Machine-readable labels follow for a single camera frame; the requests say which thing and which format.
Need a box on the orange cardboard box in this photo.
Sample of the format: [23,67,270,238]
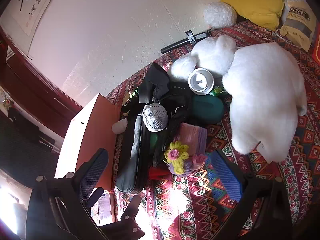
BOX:
[54,93,122,191]

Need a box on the chenille flower bouquet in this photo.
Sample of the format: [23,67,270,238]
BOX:
[163,141,208,176]

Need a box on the kraft paper pouch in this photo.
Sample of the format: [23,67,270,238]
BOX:
[279,0,317,52]

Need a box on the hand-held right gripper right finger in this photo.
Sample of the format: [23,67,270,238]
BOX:
[211,149,293,240]

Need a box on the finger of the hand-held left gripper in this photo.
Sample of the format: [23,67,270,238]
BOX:
[99,194,146,240]
[82,187,105,208]

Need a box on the white fluffy foam ball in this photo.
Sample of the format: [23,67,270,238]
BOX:
[203,2,237,28]

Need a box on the white plush toy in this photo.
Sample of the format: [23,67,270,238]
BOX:
[170,35,308,163]

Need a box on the calligraphy wall scroll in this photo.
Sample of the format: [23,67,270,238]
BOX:
[0,0,68,59]

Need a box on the dark grey glove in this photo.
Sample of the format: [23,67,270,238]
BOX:
[137,62,171,104]

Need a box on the white printed label card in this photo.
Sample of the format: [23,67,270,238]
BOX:
[96,191,116,227]

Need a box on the black selfie stick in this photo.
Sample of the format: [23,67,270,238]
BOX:
[160,29,213,54]

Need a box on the white cable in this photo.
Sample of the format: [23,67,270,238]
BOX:
[275,27,304,48]

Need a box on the pink knitted cloth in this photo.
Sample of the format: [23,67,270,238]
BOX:
[175,122,208,155]

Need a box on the patterned red blanket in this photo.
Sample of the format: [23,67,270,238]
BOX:
[105,21,320,240]

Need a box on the red banner with gold print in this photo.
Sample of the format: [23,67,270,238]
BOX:
[312,34,320,64]

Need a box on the dark green pouch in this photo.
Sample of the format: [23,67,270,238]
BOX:
[191,95,225,125]

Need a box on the black leather case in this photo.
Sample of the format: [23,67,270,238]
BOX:
[116,114,151,195]

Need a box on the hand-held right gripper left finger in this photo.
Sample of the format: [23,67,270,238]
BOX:
[26,148,110,240]

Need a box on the yellow pillow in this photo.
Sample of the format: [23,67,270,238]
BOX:
[220,0,285,30]

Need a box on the grey yarn ball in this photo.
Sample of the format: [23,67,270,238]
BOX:
[142,103,169,133]

